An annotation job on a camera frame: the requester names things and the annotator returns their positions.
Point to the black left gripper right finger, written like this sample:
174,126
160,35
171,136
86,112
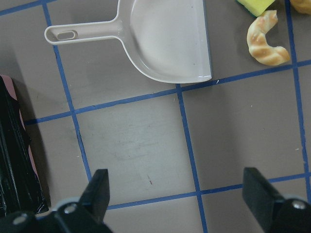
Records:
262,199

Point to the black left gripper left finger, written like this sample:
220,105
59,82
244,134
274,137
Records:
95,197

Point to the toy croissant bread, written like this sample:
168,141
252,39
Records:
258,47

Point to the beige plastic dustpan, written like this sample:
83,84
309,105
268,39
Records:
165,40

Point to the yellow green sponge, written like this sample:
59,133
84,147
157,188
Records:
255,7

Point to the toy golden bread roll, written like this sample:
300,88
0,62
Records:
302,6

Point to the black trash bag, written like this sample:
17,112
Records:
20,188

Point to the pink trash bin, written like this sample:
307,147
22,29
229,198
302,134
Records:
11,90

